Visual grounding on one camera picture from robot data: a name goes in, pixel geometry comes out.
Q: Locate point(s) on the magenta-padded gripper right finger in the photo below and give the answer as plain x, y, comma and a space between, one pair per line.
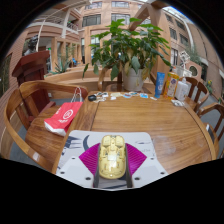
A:
148, 171

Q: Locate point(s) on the red paper shopping bag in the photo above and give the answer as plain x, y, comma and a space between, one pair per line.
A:
63, 116

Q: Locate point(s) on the white bottle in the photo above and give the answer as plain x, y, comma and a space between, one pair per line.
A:
182, 90

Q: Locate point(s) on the spiky green agave plant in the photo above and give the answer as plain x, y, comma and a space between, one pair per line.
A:
62, 66

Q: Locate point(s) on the dark wooden lectern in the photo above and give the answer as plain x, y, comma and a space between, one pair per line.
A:
31, 70

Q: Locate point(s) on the blue tube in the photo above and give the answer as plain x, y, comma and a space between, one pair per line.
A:
159, 85

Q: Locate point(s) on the small black object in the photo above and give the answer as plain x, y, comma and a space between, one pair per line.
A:
92, 98

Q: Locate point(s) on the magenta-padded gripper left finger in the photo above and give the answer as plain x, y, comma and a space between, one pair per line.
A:
75, 171

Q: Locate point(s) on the wooden armchair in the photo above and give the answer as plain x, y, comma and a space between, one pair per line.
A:
200, 88
36, 136
101, 78
213, 108

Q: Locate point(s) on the grey cat-print mouse pad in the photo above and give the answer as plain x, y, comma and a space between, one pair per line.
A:
140, 138

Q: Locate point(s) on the yellow bottle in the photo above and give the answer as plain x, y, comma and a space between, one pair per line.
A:
171, 85

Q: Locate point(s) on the green potted plant white pot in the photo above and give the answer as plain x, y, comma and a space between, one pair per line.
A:
128, 46

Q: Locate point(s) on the dark bust statue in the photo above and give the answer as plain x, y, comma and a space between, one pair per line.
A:
31, 45

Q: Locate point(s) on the yellow computer mouse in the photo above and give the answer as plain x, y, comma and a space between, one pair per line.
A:
112, 158

